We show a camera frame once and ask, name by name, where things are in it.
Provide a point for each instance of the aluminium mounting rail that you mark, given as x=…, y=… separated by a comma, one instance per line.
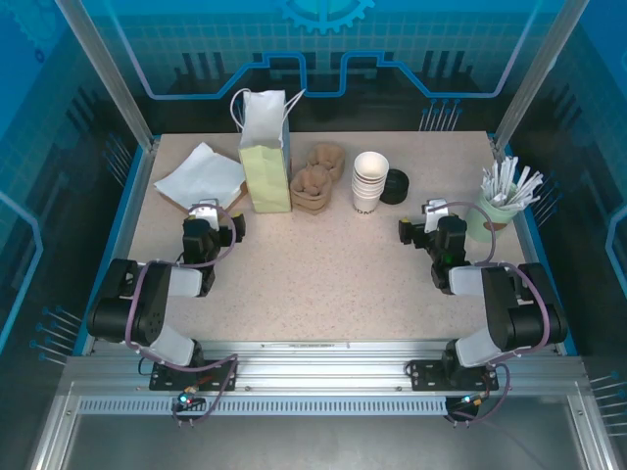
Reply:
x=318, y=372

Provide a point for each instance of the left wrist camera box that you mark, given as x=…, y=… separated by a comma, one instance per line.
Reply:
x=208, y=210

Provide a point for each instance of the stack of pulp cup carriers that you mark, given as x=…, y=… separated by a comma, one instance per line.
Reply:
x=313, y=191

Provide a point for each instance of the white wrapped straw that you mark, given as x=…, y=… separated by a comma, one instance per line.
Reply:
x=526, y=201
x=521, y=180
x=487, y=181
x=509, y=172
x=531, y=183
x=499, y=176

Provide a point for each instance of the stack of white paper cups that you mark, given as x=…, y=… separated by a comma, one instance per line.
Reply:
x=370, y=166

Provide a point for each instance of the white paper napkin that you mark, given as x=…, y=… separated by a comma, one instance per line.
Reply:
x=196, y=171

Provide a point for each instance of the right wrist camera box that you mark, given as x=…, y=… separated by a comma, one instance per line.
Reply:
x=435, y=213

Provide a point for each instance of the green mug with brown heart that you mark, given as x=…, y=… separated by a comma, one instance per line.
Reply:
x=495, y=220

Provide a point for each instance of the small connector board with LEDs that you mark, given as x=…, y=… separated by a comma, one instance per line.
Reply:
x=188, y=400
x=472, y=400

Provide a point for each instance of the blue table edge frame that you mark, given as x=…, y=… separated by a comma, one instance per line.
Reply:
x=128, y=196

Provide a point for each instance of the aluminium frame post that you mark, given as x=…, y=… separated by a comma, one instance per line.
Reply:
x=115, y=83
x=533, y=73

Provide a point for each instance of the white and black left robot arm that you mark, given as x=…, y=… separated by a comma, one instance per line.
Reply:
x=152, y=313

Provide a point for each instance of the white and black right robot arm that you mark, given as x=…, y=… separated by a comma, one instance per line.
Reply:
x=514, y=313

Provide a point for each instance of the stack of black cup lids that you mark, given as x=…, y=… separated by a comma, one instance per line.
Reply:
x=394, y=188

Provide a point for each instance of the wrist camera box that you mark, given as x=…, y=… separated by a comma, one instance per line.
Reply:
x=208, y=210
x=435, y=213

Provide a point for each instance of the paper gift bag with landscape print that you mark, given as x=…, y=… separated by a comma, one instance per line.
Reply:
x=264, y=181

